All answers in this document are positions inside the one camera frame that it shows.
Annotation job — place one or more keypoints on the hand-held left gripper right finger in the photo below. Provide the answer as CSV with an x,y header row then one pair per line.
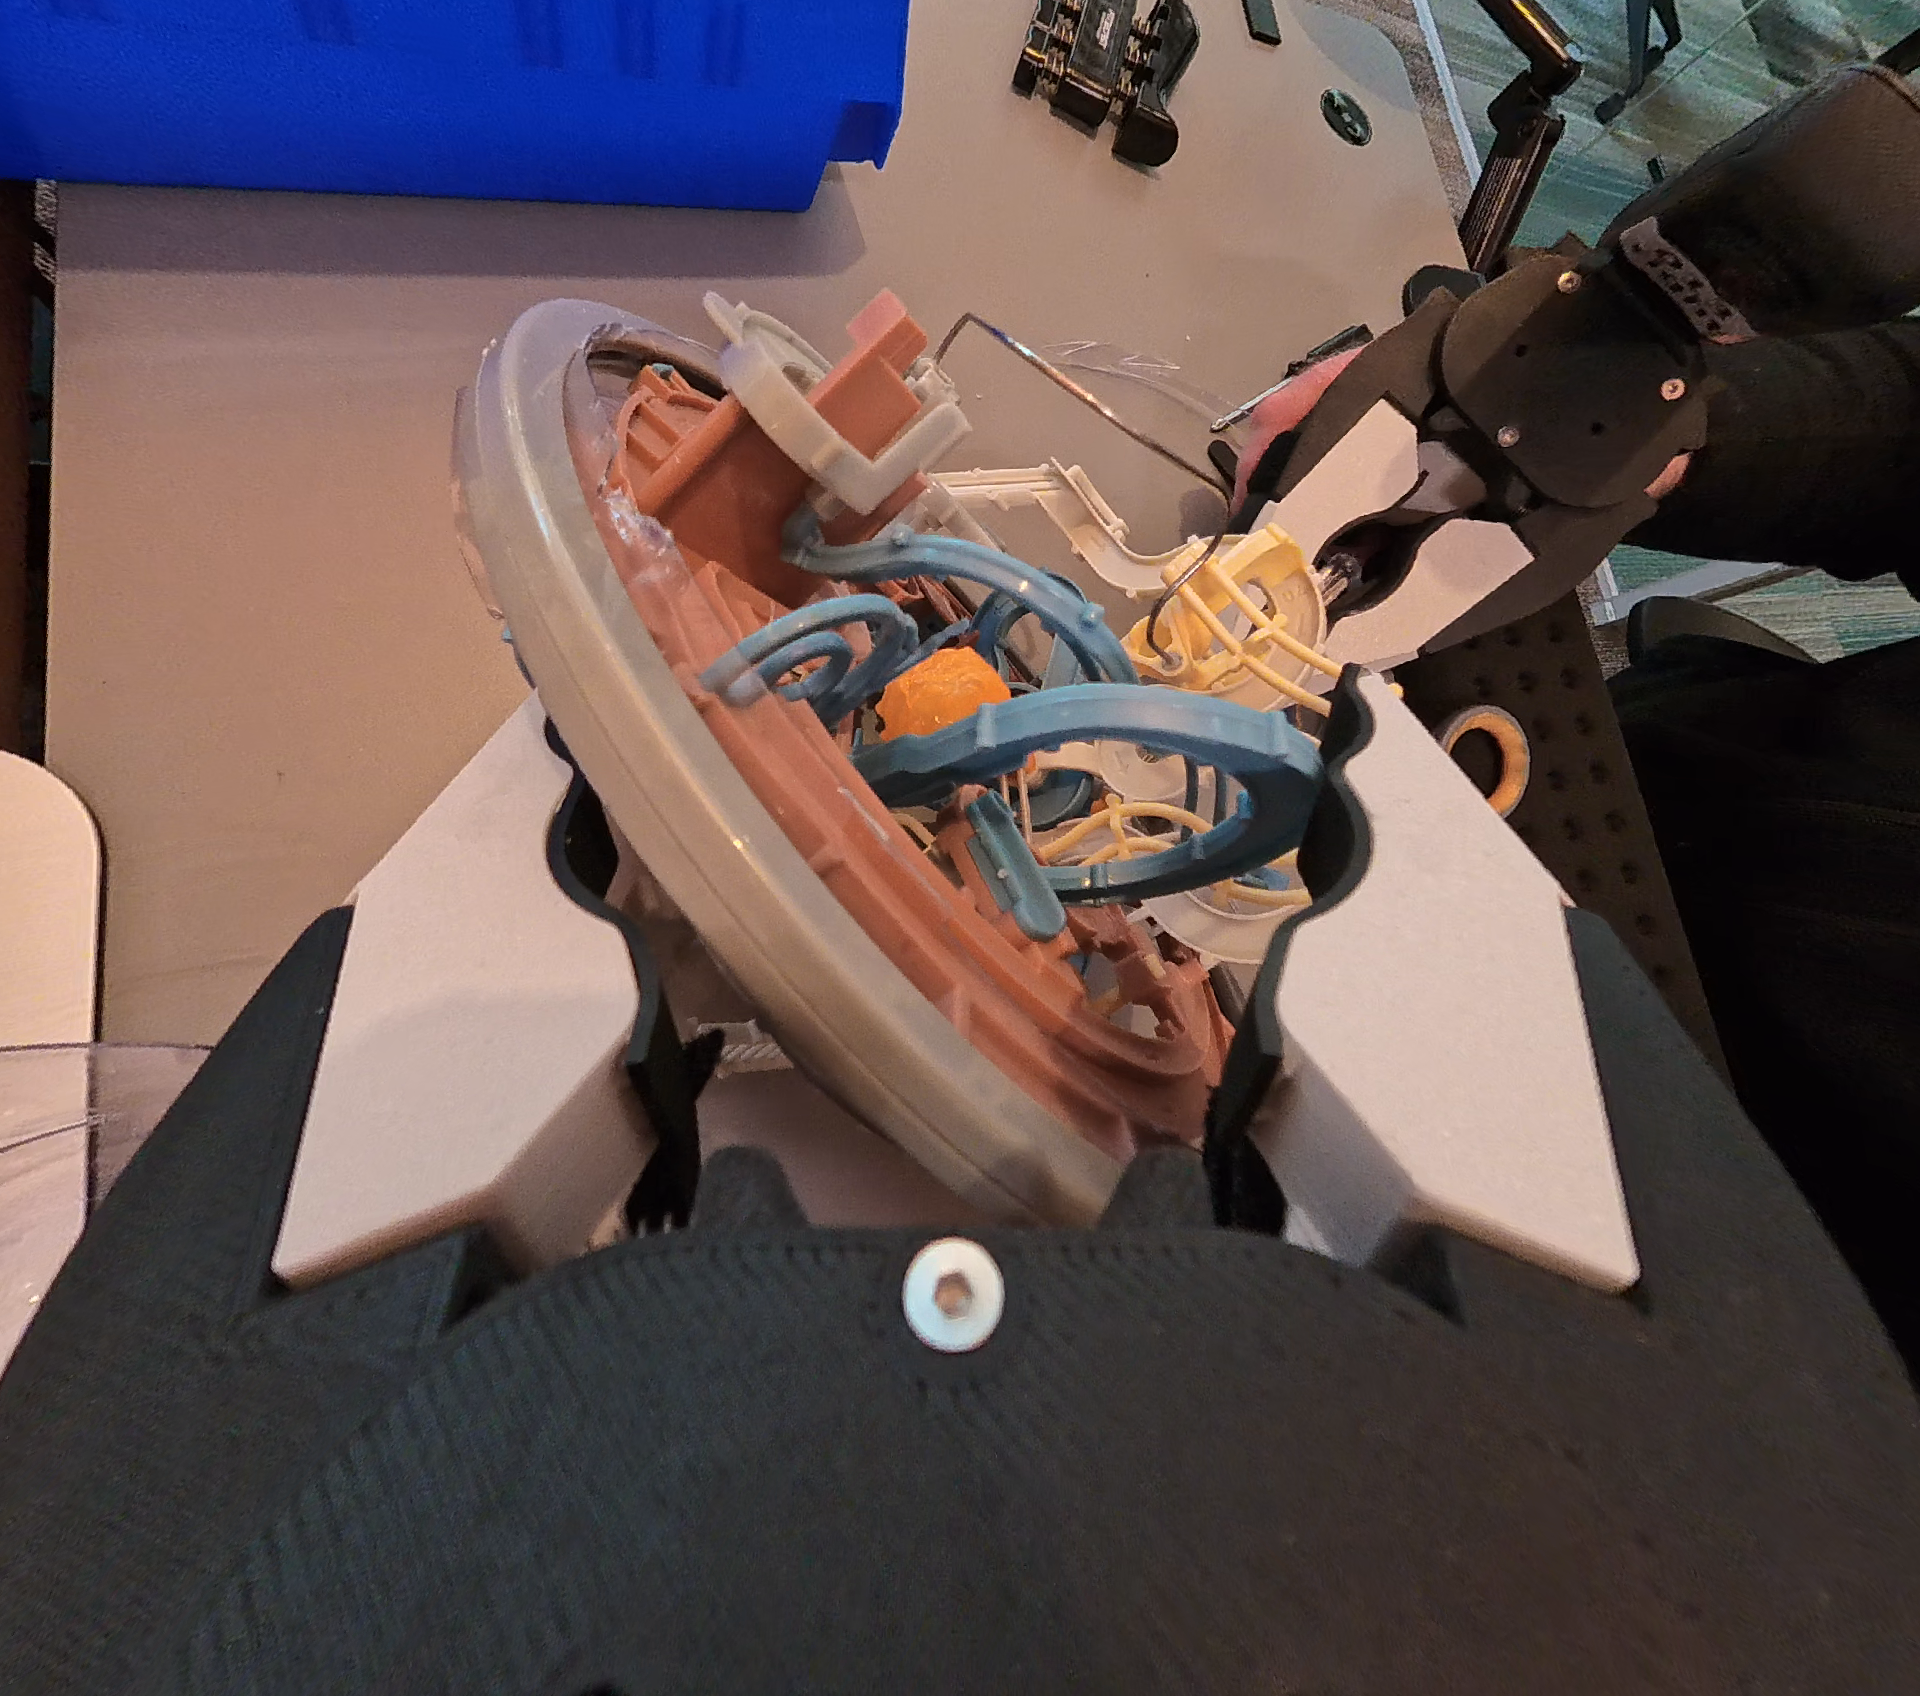
x,y
1472,1053

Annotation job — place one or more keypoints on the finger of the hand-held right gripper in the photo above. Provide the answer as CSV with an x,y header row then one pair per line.
x,y
1476,580
1358,467

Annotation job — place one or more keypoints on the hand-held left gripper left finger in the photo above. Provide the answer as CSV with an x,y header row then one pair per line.
x,y
465,1053

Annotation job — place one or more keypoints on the marble maze ball toy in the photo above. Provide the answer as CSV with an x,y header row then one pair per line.
x,y
720,467

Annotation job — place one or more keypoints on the person's right forearm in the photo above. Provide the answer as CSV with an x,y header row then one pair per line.
x,y
1801,451

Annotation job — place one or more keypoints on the person's right hand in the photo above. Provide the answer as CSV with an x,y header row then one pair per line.
x,y
1292,414

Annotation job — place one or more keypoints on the grey orange scissors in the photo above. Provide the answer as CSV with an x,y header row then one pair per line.
x,y
1514,760

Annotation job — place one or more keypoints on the black dimpled mat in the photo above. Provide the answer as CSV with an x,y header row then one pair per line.
x,y
1588,797

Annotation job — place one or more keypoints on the clear plastic wrapper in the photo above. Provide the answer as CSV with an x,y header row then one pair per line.
x,y
1125,362

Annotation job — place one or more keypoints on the person's leg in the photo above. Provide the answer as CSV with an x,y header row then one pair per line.
x,y
1771,901

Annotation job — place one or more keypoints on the black table grommet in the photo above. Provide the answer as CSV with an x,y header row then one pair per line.
x,y
1345,116

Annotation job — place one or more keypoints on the clear plastic dome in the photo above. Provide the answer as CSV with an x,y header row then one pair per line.
x,y
62,1127

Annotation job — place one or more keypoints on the small black bar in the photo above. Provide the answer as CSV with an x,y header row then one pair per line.
x,y
1258,8

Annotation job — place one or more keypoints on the black plastic device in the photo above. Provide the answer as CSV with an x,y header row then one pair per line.
x,y
1108,31

